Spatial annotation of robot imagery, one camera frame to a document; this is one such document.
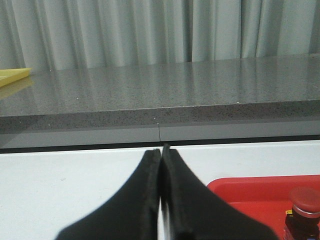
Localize red plastic tray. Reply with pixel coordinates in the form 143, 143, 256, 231
207, 175, 320, 240

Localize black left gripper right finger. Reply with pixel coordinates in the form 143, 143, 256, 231
159, 144, 277, 240

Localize yellow plastic tray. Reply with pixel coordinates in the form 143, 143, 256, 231
0, 68, 32, 87

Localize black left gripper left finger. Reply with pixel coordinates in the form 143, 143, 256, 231
56, 149, 161, 240

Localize grey pleated curtain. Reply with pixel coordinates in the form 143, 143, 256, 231
0, 0, 320, 71

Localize grey granite counter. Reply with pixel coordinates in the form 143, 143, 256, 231
0, 54, 320, 153

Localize red mushroom push button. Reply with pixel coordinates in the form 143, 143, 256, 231
283, 186, 320, 240

